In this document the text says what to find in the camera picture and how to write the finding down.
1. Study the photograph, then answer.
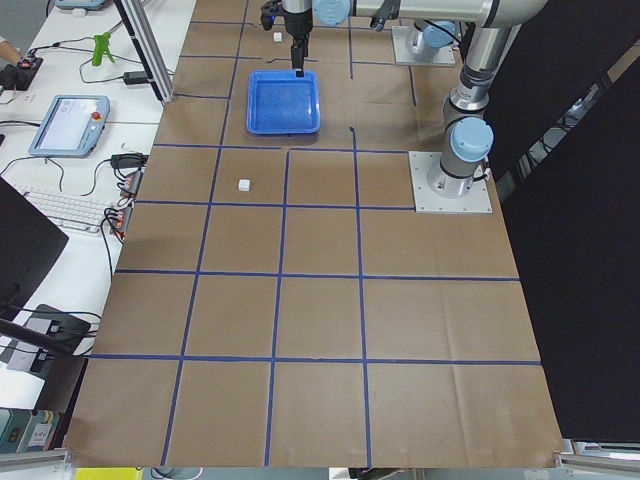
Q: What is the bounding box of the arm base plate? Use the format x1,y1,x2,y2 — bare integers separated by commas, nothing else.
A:
392,26,456,68
408,151,492,215

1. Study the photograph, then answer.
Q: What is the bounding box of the black power adapter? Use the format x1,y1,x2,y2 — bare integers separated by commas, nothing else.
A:
122,71,148,86

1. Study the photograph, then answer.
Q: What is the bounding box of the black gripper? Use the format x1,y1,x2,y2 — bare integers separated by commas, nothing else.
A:
282,0,313,78

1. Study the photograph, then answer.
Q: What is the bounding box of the green handled reacher grabber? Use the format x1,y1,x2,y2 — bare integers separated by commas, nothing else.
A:
91,31,115,67

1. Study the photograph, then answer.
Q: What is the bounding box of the blue plastic tray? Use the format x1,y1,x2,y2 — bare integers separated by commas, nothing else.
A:
246,70,321,135

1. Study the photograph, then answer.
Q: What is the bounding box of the black monitor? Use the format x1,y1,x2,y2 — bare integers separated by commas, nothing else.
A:
1,180,69,320

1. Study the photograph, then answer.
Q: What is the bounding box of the aluminium frame post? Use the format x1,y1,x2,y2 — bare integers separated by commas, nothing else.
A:
114,0,175,105

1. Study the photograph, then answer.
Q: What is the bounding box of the brown paper table cover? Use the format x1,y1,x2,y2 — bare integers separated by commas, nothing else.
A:
65,1,561,468

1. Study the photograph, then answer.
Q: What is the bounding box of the white keyboard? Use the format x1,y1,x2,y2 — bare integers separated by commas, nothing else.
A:
15,185,115,234

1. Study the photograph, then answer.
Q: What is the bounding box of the teach pendant tablet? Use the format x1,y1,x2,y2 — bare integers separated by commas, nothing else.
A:
28,95,111,158

